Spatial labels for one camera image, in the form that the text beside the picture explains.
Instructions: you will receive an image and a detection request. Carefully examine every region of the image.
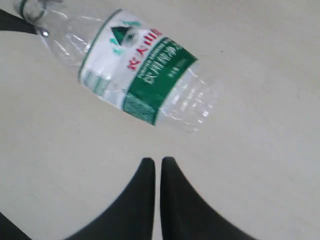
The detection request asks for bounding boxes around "clear plastic bottle green label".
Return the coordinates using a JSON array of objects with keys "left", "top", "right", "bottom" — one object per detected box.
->
[{"left": 13, "top": 0, "right": 217, "bottom": 132}]

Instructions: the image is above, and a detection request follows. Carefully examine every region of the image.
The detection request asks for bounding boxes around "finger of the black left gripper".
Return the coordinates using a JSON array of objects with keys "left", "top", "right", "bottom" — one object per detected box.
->
[{"left": 0, "top": 9, "right": 49, "bottom": 37}]

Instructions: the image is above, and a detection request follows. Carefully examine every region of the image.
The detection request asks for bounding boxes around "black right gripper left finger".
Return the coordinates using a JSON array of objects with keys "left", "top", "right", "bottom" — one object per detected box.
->
[{"left": 68, "top": 157, "right": 156, "bottom": 240}]

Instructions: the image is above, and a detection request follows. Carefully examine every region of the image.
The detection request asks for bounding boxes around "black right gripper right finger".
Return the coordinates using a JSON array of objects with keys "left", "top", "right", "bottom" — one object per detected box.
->
[{"left": 160, "top": 157, "right": 254, "bottom": 240}]

